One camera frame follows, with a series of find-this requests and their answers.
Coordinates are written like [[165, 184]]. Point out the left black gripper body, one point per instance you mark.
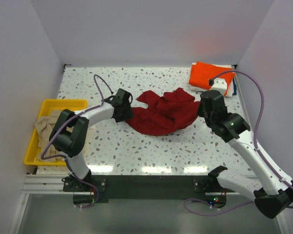
[[126, 113]]

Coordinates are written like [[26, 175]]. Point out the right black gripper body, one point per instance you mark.
[[204, 114]]

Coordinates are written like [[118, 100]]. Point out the dark red t shirt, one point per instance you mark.
[[164, 114]]

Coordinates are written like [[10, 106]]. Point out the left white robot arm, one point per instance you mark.
[[69, 133]]

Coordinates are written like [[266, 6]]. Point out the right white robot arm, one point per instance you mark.
[[273, 192]]

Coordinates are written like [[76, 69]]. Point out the folded white t shirt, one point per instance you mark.
[[230, 87]]

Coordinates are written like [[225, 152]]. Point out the folded blue t shirt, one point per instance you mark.
[[234, 87]]

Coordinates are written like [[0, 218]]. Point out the folded orange t shirt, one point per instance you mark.
[[205, 75]]

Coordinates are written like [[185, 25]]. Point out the yellow plastic tray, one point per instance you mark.
[[33, 152]]

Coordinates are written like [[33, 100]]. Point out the beige t shirt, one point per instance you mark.
[[44, 127]]

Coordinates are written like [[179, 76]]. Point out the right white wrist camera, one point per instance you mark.
[[218, 84]]

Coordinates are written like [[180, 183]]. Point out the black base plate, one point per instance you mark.
[[102, 188]]

